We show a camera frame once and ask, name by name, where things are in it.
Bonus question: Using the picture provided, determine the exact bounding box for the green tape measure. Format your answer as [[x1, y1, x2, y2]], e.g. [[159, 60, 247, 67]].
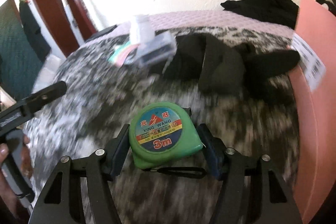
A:
[[129, 102, 203, 170]]

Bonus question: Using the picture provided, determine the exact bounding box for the person's left hand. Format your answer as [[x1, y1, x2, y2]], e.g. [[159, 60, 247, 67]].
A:
[[2, 130, 35, 214]]

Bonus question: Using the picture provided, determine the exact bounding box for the dark coat hanging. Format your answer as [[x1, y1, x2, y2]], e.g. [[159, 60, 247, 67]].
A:
[[19, 1, 51, 62]]

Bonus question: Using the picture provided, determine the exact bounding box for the black knit glove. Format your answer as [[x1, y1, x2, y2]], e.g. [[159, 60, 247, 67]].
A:
[[163, 34, 300, 96]]

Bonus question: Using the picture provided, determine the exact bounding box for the teal oval case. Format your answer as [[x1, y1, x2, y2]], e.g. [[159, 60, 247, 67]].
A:
[[108, 41, 139, 68]]

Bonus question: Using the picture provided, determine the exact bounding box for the pink cardboard storage box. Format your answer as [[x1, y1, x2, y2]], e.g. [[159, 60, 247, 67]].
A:
[[289, 0, 335, 223]]

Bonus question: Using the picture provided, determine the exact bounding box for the black smartphone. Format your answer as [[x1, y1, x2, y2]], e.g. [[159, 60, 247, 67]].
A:
[[85, 25, 118, 43]]

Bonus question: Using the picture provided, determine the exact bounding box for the clear plastic box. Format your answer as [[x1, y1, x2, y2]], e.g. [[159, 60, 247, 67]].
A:
[[123, 15, 177, 68]]

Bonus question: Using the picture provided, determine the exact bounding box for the red wooden door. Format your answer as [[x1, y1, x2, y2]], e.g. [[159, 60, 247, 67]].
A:
[[33, 0, 97, 56]]

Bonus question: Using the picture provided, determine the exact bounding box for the pink quilted bedspread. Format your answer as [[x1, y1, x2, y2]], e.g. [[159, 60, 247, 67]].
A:
[[149, 10, 294, 38]]

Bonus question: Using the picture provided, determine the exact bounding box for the black cloth on bed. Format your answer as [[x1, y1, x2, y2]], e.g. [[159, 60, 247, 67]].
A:
[[220, 0, 298, 30]]

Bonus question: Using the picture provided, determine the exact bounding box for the panda plush toy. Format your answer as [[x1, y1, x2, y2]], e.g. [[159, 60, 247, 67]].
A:
[[315, 0, 336, 15]]

